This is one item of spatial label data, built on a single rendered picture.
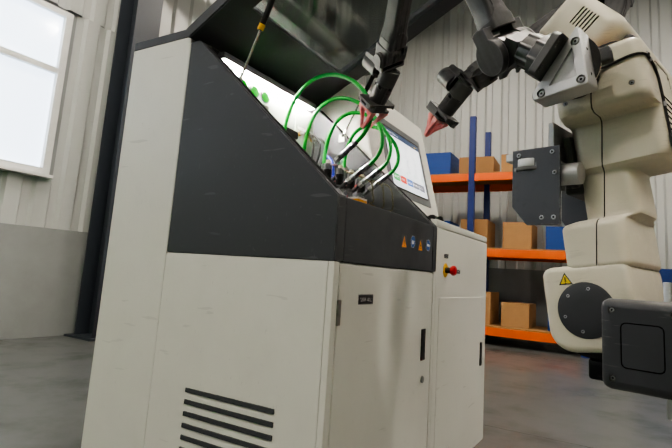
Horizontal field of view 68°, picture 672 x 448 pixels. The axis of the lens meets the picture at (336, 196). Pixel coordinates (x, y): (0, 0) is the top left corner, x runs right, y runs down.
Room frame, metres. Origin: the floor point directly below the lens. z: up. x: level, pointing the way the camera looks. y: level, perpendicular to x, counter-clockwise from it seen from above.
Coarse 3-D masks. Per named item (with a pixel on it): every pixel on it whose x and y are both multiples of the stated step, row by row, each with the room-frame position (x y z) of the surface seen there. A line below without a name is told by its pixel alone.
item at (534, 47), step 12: (528, 36) 0.90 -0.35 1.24; (540, 36) 0.90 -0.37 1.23; (552, 36) 0.84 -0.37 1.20; (564, 36) 0.84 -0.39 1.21; (528, 48) 0.89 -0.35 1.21; (540, 48) 0.87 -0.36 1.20; (552, 48) 0.84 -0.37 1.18; (516, 60) 0.93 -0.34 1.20; (528, 60) 0.89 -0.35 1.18; (540, 60) 0.85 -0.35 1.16; (552, 60) 0.86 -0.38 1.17; (528, 72) 0.87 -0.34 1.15; (540, 72) 0.87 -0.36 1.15
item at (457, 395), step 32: (352, 96) 1.99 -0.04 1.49; (352, 128) 1.98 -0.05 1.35; (416, 128) 2.51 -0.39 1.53; (384, 160) 2.04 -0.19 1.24; (448, 256) 1.90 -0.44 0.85; (480, 256) 2.29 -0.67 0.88; (448, 288) 1.91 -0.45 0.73; (480, 288) 2.30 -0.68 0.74; (448, 320) 1.91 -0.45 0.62; (480, 320) 2.30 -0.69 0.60; (448, 352) 1.92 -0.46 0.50; (480, 352) 2.30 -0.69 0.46; (448, 384) 1.93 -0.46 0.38; (480, 384) 2.32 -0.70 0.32; (448, 416) 1.94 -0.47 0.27; (480, 416) 2.33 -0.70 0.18
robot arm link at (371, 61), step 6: (366, 54) 1.42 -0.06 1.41; (372, 54) 1.39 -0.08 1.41; (378, 54) 1.31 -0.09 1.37; (366, 60) 1.42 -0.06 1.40; (372, 60) 1.40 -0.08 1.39; (378, 60) 1.32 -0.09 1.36; (366, 66) 1.43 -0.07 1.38; (372, 66) 1.41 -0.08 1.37; (378, 66) 1.34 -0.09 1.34; (390, 66) 1.36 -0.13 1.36; (396, 66) 1.36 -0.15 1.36; (372, 72) 1.41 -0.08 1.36
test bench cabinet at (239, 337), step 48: (192, 288) 1.43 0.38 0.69; (240, 288) 1.33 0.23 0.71; (288, 288) 1.25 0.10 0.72; (336, 288) 1.20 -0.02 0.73; (432, 288) 1.77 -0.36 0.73; (192, 336) 1.41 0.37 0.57; (240, 336) 1.33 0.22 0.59; (288, 336) 1.25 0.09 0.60; (432, 336) 1.78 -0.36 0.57; (192, 384) 1.40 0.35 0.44; (240, 384) 1.32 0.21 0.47; (288, 384) 1.24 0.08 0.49; (192, 432) 1.40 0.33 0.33; (240, 432) 1.31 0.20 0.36; (288, 432) 1.24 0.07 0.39
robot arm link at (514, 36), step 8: (512, 32) 0.95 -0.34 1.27; (520, 32) 0.93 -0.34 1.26; (528, 32) 0.93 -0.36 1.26; (504, 40) 0.93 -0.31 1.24; (512, 40) 0.91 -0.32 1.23; (520, 40) 0.91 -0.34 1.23; (512, 48) 0.92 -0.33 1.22; (512, 56) 0.93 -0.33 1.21; (512, 64) 0.94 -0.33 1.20; (504, 72) 0.97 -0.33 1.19
